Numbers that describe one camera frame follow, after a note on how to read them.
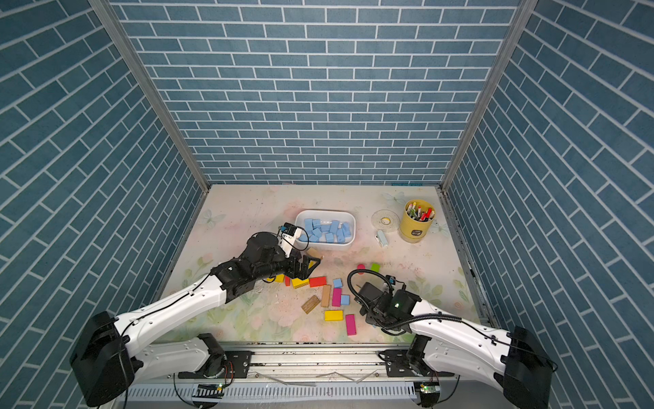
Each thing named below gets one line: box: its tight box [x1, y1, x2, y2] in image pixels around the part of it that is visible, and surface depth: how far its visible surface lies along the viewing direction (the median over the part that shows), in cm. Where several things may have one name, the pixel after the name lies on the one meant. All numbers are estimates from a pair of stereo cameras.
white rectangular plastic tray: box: [294, 209, 356, 250], surface depth 105 cm
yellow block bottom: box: [324, 310, 345, 322], surface depth 84 cm
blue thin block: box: [336, 228, 346, 243], surface depth 104 cm
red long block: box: [309, 276, 327, 289], surface depth 91 cm
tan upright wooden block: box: [321, 284, 332, 307], surface depth 88 cm
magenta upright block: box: [332, 288, 342, 307], surface depth 88 cm
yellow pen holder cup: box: [400, 199, 436, 244], surface depth 98 cm
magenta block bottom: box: [345, 313, 357, 336], surface depth 84 cm
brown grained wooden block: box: [300, 294, 322, 315], surface depth 86 cm
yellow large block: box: [291, 277, 310, 289], surface depth 90 cm
